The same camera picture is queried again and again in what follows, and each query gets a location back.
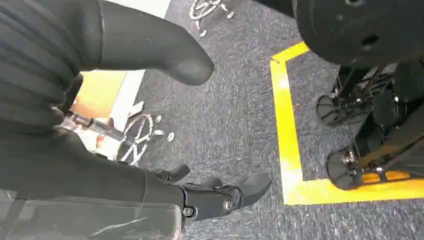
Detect small black robot foot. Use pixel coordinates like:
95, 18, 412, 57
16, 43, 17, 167
315, 64, 398, 128

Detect black round robot leg housing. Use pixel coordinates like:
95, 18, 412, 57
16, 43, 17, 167
292, 0, 424, 70

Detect silver spoked base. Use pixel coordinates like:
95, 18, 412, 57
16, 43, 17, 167
189, 0, 223, 21
115, 113, 155, 167

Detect ribbed grey right arm sleeve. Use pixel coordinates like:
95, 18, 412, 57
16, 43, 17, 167
0, 0, 102, 135

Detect yellow sheet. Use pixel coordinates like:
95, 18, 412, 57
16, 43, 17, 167
71, 70, 128, 119

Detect steel rod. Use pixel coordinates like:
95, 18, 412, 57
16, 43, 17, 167
70, 111, 135, 146

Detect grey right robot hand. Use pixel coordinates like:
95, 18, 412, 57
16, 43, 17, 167
0, 0, 273, 240

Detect yellow floor tape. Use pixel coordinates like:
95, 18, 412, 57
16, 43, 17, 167
269, 41, 424, 207

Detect black robot foot orange pads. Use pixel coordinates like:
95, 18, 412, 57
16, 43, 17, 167
325, 99, 424, 192

